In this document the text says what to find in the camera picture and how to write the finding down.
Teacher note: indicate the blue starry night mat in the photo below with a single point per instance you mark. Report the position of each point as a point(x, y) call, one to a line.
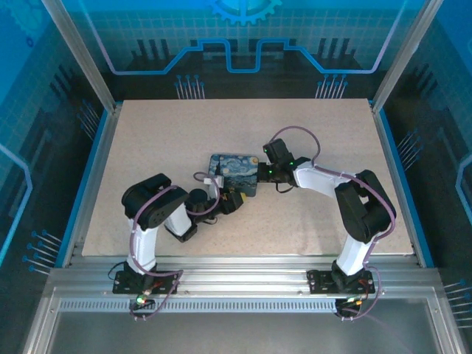
point(239, 169)

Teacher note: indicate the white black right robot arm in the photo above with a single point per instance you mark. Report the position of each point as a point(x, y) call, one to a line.
point(321, 180)

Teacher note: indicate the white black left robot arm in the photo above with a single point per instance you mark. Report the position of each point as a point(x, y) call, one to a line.
point(144, 243)

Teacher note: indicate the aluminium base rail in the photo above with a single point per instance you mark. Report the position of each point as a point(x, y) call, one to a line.
point(239, 274)

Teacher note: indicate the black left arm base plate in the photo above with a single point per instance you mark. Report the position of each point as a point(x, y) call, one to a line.
point(166, 284)

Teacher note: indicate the aluminium table side rail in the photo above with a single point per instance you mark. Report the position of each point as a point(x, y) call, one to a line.
point(388, 147)
point(104, 147)

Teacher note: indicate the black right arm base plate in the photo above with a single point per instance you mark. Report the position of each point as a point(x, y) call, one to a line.
point(321, 282)

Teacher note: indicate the aluminium frame post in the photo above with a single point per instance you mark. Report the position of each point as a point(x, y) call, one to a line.
point(83, 55)
point(405, 55)

